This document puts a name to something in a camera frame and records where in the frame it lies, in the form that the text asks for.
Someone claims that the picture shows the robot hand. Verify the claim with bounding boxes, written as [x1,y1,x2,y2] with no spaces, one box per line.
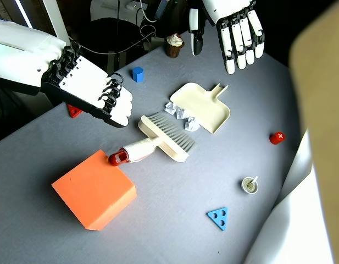
[0,18,134,129]
[188,0,266,75]

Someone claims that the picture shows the cream plastic dustpan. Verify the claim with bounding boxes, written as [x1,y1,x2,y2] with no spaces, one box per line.
[169,82,231,135]

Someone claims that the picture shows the cream brush with red handle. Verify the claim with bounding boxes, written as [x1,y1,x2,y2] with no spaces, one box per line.
[108,111,196,167]

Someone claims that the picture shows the red triangle block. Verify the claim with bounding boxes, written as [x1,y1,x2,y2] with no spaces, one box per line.
[66,103,84,119]

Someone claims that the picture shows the blue hexagonal block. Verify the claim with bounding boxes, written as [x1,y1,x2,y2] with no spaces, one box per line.
[132,66,146,83]

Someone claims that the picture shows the toy cupcake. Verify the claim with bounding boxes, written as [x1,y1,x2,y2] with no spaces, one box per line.
[165,33,185,58]

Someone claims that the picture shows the crumpled white paper ball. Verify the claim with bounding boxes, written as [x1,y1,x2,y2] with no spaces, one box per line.
[176,107,190,120]
[184,117,201,132]
[164,101,179,116]

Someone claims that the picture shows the orange foam block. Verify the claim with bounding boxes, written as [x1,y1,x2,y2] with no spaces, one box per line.
[51,149,137,231]

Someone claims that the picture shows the red cylinder with white cross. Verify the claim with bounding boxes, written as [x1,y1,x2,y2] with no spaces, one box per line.
[269,131,286,145]

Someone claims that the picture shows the blurred beige panel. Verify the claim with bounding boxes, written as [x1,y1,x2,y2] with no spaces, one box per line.
[288,0,339,264]

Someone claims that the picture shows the grey table cloth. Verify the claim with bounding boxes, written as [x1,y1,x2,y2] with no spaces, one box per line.
[0,27,314,264]

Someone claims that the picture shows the small white spoon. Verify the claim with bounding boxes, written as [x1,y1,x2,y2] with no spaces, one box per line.
[247,175,259,190]

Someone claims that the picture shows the small white cup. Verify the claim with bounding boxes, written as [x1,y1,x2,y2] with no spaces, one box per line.
[241,177,259,195]

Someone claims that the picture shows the blue triangle block with holes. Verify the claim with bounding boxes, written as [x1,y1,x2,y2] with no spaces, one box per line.
[207,207,229,231]

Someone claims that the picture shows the white robot body shell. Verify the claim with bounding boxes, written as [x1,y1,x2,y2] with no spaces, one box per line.
[243,129,335,264]

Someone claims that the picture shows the white frame post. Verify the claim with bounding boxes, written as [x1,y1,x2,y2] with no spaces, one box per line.
[45,0,71,45]

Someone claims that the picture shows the white cable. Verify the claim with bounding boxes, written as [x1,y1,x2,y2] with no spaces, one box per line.
[135,0,159,23]

